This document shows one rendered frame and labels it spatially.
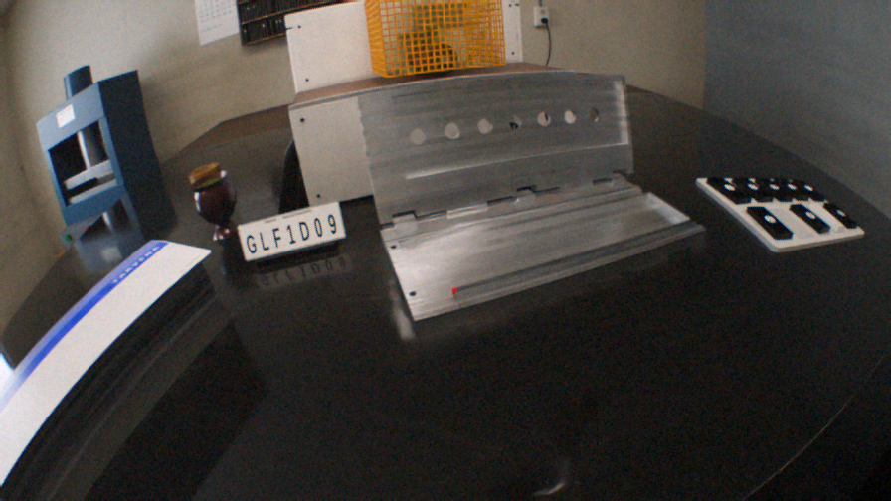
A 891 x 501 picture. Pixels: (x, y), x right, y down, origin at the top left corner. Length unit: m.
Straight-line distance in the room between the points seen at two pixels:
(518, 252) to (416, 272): 0.13
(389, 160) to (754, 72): 2.78
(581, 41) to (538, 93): 2.04
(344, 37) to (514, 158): 0.48
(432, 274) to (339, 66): 0.57
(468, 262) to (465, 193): 0.12
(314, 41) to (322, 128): 0.28
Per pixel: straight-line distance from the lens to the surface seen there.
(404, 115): 0.53
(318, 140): 0.67
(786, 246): 0.70
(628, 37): 2.84
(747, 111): 3.08
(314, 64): 0.88
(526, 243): 0.50
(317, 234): 0.58
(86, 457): 0.46
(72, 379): 0.40
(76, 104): 2.37
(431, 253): 0.49
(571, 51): 2.60
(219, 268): 0.64
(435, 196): 0.53
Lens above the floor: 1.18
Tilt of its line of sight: 32 degrees down
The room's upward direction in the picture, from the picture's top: 6 degrees counter-clockwise
